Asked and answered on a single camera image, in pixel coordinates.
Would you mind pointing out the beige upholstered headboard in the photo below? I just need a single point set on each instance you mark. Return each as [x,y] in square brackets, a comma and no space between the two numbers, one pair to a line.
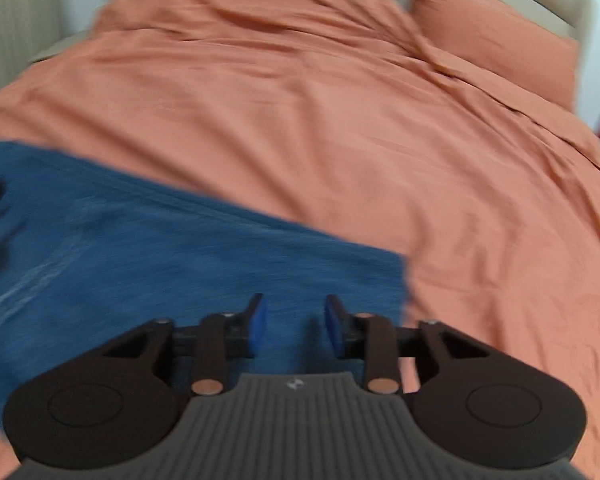
[555,0]

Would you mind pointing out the orange duvet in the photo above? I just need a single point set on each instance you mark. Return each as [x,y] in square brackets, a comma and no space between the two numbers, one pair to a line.
[380,160]

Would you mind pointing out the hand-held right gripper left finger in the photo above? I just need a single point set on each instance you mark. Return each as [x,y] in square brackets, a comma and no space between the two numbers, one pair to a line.
[256,327]

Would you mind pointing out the large orange pillow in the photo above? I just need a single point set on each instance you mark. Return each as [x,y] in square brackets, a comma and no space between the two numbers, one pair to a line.
[480,35]

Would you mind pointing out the blue denim pants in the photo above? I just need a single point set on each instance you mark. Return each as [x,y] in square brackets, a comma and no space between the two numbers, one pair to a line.
[130,250]

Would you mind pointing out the beige curtain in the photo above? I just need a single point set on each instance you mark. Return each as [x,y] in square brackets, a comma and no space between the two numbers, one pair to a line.
[10,35]

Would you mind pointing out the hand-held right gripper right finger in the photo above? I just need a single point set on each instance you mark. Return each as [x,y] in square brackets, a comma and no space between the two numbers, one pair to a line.
[334,327]

